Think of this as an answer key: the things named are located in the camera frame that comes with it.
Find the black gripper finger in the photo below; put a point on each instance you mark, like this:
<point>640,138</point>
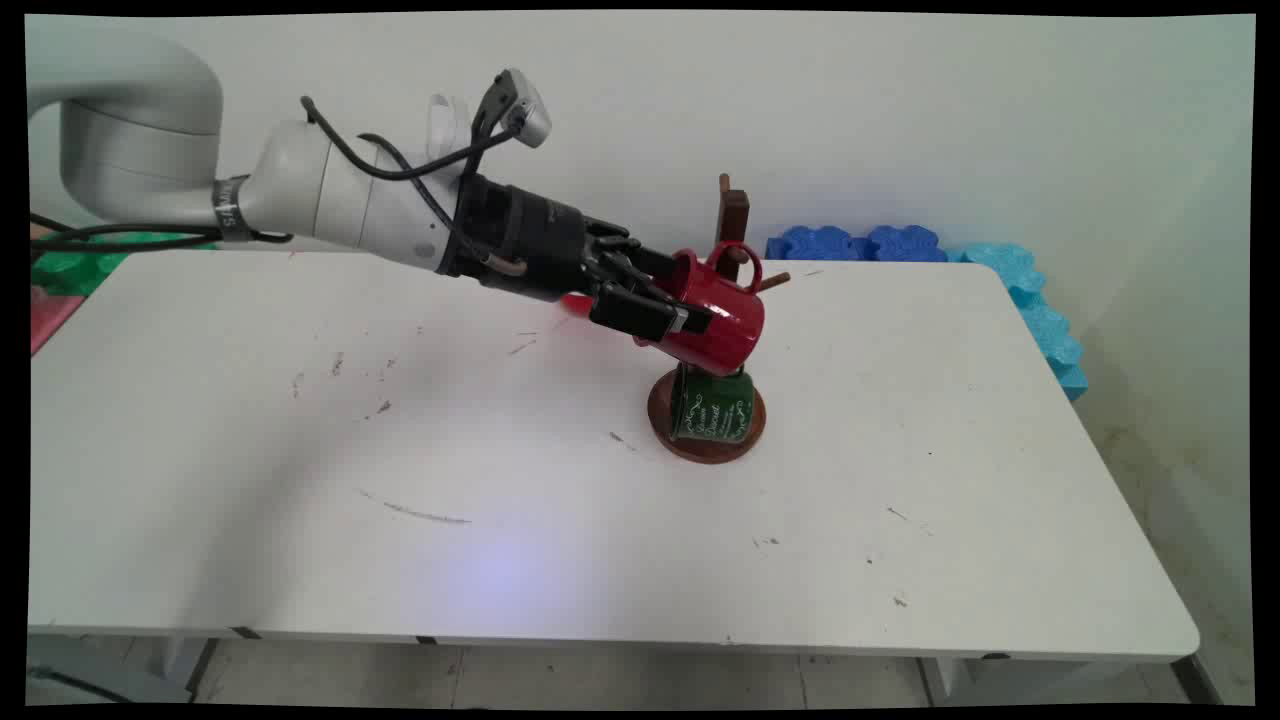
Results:
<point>645,262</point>
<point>635,310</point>

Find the green foam mat tile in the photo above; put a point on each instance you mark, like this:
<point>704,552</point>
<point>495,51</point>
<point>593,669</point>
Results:
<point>75,265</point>

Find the green enamel mug white print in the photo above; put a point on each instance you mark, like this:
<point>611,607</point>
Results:
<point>712,405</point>

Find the white table leg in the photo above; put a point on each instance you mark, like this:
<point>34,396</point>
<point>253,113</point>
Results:
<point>955,680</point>
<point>185,660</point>

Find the red foam mat tile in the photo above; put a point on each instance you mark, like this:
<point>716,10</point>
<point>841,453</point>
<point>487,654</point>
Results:
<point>50,315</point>

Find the light blue foam mat tile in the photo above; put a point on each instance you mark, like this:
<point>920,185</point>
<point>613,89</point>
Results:
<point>1040,320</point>

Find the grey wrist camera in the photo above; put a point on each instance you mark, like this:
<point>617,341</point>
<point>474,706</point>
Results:
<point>522,105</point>

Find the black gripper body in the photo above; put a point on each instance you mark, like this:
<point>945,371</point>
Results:
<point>525,245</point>

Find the dark blue foam mat tile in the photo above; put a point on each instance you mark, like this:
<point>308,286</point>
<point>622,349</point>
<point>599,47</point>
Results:
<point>905,243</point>
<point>815,243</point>

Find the red enamel mug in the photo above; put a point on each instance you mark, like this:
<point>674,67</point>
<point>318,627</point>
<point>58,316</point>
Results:
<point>725,320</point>

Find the brown wooden mug tree stand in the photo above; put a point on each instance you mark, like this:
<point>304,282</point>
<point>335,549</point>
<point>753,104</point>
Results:
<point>706,448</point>

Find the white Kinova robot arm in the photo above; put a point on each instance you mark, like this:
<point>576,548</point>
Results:
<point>300,190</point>

